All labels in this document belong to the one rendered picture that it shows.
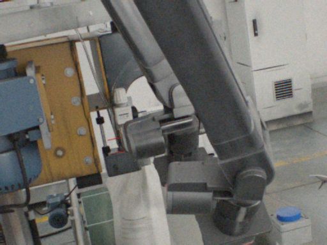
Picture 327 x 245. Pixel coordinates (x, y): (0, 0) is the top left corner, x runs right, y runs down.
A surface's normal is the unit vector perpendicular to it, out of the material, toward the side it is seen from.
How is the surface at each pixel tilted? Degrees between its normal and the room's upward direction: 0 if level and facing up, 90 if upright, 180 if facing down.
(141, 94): 88
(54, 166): 90
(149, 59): 76
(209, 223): 46
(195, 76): 119
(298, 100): 90
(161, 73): 88
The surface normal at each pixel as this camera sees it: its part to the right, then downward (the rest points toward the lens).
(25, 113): 0.64, 0.14
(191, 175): -0.01, -0.70
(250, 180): 0.03, 0.72
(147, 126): 0.28, 0.21
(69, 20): 0.80, 0.06
